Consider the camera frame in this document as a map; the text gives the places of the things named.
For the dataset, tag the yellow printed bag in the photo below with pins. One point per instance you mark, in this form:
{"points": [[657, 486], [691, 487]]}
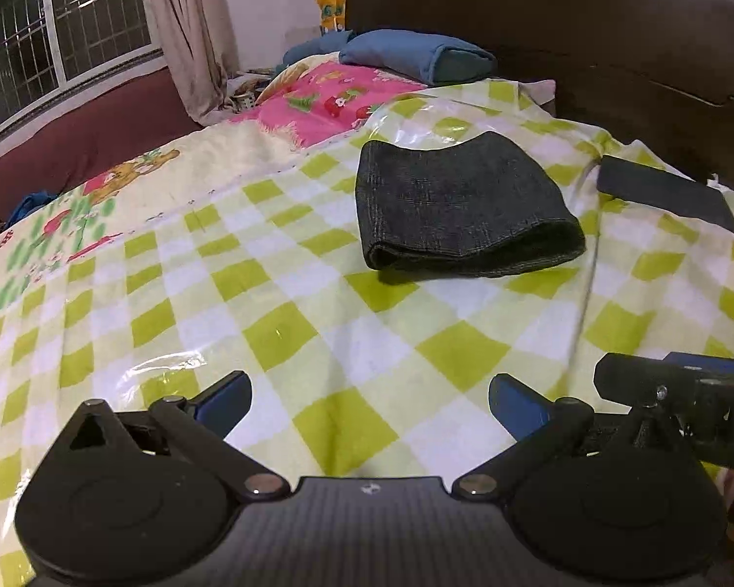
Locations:
{"points": [[331, 12]]}

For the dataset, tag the dotted white cup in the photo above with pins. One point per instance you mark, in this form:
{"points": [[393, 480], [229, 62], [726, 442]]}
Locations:
{"points": [[244, 101]]}

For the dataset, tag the dark plaid pants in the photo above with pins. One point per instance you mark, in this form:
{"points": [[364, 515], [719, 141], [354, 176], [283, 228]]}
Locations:
{"points": [[459, 208]]}

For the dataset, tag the blue pillow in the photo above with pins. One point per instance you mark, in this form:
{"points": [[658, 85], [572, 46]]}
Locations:
{"points": [[403, 55], [312, 49]]}

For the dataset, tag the pink cartoon printed blanket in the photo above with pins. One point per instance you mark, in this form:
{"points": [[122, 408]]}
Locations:
{"points": [[318, 98]]}

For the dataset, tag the beige curtain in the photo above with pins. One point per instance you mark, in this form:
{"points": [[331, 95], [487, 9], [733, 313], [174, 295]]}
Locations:
{"points": [[189, 30]]}

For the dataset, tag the blue cloth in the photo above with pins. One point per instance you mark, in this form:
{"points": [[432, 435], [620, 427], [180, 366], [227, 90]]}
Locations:
{"points": [[30, 205]]}

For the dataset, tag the black folded cloth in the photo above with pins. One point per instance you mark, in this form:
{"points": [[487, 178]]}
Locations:
{"points": [[660, 189]]}

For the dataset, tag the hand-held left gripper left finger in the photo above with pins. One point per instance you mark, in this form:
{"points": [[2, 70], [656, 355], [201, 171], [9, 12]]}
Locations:
{"points": [[223, 400]]}

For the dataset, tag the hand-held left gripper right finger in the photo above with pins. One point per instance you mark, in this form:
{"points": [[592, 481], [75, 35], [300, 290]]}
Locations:
{"points": [[517, 406]]}

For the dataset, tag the dark wooden headboard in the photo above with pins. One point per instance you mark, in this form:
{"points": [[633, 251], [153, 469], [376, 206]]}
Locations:
{"points": [[587, 30]]}

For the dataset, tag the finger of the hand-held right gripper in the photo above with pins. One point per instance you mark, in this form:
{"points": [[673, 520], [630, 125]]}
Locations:
{"points": [[630, 379], [709, 364]]}

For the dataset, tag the maroon sofa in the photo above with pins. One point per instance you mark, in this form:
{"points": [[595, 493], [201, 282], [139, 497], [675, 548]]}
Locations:
{"points": [[98, 128]]}

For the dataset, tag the barred window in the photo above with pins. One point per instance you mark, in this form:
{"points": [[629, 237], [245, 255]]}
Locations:
{"points": [[67, 30]]}

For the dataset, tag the green checked bed sheet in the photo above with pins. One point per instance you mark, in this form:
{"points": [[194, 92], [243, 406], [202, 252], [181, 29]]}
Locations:
{"points": [[342, 330]]}

